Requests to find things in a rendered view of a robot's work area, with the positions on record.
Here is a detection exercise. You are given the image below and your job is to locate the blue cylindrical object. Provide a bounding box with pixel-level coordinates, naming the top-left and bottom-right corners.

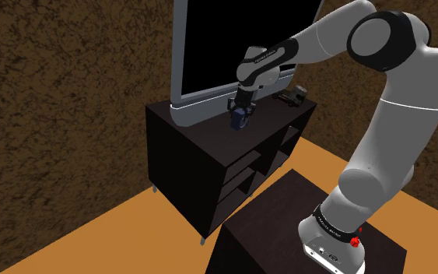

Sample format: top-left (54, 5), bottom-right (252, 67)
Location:
top-left (230, 107), bottom-right (251, 132)

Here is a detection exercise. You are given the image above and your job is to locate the dark tv cabinet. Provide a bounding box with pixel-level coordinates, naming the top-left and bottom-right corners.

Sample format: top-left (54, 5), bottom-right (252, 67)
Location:
top-left (145, 95), bottom-right (317, 246)

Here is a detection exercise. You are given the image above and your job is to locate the dark robot stand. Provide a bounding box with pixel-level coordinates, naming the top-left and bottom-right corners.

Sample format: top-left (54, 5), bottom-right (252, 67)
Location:
top-left (205, 168), bottom-right (408, 274)

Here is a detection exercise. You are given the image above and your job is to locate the grey framed television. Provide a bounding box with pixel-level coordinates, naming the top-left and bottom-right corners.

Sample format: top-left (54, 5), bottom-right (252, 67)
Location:
top-left (170, 0), bottom-right (326, 128)

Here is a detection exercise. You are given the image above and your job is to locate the grey toy truck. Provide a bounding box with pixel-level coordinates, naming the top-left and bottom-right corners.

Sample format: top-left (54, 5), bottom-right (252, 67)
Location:
top-left (272, 85), bottom-right (308, 107)

